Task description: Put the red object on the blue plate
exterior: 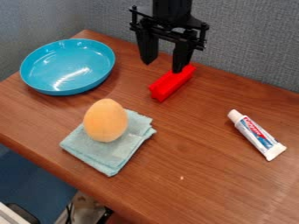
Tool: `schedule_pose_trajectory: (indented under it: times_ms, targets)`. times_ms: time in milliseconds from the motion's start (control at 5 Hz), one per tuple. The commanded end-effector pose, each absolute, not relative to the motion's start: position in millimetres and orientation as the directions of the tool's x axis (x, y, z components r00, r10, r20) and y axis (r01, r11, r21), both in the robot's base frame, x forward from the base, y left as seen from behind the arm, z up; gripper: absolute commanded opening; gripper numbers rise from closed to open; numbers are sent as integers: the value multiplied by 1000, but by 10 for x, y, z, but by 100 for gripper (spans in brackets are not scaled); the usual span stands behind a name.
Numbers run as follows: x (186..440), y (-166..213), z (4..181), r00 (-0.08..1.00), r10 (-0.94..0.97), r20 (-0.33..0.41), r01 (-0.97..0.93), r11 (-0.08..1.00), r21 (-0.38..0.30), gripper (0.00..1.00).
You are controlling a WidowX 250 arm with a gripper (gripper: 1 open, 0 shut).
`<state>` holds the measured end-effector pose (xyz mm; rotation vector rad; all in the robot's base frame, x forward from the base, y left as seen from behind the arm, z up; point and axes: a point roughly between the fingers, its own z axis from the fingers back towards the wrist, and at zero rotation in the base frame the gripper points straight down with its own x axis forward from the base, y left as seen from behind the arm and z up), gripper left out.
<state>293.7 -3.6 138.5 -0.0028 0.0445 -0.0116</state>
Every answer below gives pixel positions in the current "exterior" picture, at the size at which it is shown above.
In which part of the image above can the orange egg-shaped object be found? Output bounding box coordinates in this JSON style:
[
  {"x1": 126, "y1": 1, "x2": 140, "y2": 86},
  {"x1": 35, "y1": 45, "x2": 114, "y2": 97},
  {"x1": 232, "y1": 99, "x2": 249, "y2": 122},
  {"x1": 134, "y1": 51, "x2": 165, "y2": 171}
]
[{"x1": 82, "y1": 99, "x2": 128, "y2": 143}]

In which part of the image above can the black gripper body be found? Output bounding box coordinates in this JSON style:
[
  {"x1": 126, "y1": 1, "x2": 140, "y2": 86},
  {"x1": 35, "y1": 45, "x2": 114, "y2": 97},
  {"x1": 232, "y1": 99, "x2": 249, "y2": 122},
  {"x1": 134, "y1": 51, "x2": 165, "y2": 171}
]
[{"x1": 129, "y1": 4, "x2": 209, "y2": 51}]

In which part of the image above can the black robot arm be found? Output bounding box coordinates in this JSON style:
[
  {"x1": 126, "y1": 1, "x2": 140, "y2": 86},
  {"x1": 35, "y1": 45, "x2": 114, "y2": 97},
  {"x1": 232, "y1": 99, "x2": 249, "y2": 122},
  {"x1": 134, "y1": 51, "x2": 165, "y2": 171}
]
[{"x1": 129, "y1": 0, "x2": 209, "y2": 74}]

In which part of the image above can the white toothpaste tube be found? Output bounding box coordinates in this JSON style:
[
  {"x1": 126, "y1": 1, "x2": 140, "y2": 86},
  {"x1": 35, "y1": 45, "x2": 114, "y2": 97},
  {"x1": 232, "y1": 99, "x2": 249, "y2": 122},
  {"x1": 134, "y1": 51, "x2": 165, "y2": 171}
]
[{"x1": 228, "y1": 109, "x2": 286, "y2": 161}]

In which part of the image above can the grey object under table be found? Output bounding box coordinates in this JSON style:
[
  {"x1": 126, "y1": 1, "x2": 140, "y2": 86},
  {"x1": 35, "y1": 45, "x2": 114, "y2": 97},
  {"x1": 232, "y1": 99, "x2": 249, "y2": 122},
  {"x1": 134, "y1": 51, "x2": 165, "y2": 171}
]
[{"x1": 54, "y1": 192, "x2": 113, "y2": 224}]

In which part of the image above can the blue plastic plate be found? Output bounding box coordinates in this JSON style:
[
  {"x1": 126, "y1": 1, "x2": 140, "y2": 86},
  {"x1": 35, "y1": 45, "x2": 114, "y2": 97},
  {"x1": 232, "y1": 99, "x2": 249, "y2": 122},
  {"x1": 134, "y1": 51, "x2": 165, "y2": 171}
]
[{"x1": 19, "y1": 38, "x2": 116, "y2": 95}]

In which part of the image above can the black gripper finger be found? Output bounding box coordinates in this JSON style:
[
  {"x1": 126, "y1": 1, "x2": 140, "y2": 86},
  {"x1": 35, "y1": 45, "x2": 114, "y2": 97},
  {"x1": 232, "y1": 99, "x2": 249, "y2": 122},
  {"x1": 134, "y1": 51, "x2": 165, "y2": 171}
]
[
  {"x1": 172, "y1": 41, "x2": 193, "y2": 74},
  {"x1": 134, "y1": 29, "x2": 158, "y2": 65}
]

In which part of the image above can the light blue folded cloth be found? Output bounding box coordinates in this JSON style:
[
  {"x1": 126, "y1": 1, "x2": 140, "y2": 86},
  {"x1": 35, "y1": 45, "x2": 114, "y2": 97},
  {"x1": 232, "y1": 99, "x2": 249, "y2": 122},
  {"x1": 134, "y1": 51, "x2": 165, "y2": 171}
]
[{"x1": 59, "y1": 109, "x2": 156, "y2": 177}]

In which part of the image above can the red block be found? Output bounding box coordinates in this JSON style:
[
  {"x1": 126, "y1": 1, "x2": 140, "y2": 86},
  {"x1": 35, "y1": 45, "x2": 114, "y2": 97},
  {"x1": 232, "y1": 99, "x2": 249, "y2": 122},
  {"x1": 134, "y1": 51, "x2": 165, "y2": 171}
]
[{"x1": 149, "y1": 65, "x2": 194, "y2": 102}]

